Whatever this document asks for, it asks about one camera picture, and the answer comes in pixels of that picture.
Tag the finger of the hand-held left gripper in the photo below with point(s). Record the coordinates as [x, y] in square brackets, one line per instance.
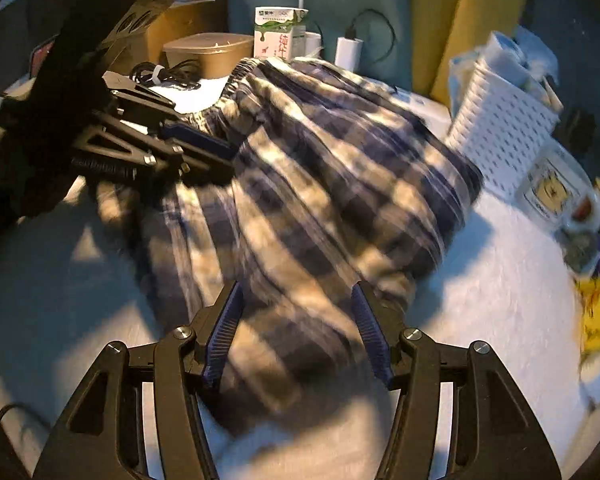
[130, 152]
[200, 140]

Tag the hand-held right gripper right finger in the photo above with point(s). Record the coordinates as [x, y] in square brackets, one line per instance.
[372, 335]

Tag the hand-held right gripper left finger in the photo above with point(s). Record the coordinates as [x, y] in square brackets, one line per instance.
[227, 330]

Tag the blue plaid shirt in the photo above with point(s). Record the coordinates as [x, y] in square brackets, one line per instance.
[320, 200]

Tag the tan lidded container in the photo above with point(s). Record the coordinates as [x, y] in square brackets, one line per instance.
[207, 55]

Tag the cardboard box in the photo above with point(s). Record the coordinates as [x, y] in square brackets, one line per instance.
[190, 20]

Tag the green white milk carton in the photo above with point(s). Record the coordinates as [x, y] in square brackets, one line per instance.
[279, 35]

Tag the small white cup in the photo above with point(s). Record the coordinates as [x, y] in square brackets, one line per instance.
[313, 45]

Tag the white charger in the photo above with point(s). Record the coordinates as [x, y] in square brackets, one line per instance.
[348, 52]

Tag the clear box with yellow print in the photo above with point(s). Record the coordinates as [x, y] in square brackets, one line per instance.
[550, 185]

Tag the white perforated basket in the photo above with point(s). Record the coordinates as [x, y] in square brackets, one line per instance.
[500, 125]

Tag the yellow pillow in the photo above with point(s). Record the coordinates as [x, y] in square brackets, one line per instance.
[465, 25]

